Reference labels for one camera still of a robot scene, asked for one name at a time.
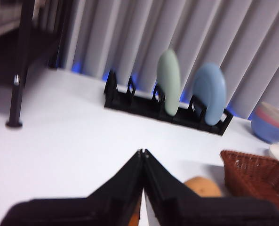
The pink bowl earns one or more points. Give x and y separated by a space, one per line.
271 116

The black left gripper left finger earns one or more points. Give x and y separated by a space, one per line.
101 207

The pale green plate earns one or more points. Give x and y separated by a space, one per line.
169 80

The blue bowl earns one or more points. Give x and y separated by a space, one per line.
268 131

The grey pleated curtain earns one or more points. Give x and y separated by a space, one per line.
200 35

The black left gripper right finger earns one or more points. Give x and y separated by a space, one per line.
188 209

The light blue plate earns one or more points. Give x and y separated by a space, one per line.
211 94

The brown wicker basket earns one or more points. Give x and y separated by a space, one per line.
254 174

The beige bowl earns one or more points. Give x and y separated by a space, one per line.
274 109

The black dish rack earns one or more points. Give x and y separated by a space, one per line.
141 103

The black metal shelf frame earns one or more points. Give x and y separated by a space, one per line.
18 70

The tan potato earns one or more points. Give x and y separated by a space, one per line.
205 188

